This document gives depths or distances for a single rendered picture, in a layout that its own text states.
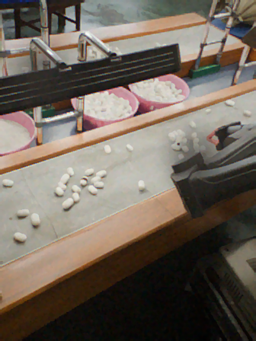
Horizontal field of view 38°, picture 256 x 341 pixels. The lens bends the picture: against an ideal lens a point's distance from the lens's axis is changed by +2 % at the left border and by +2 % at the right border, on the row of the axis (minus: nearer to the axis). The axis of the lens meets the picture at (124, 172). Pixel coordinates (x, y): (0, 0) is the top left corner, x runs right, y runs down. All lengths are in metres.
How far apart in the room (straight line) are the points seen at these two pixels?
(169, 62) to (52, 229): 0.58
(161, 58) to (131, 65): 0.11
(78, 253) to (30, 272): 0.12
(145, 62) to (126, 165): 0.35
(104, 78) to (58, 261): 0.48
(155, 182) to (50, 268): 0.45
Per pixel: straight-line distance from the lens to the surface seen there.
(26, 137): 1.33
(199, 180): 0.65
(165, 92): 1.65
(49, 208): 1.07
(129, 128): 1.35
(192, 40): 2.21
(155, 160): 1.26
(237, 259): 1.42
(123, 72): 1.02
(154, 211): 1.06
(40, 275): 0.92
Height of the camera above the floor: 1.54
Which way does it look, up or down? 42 degrees down
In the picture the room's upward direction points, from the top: 10 degrees clockwise
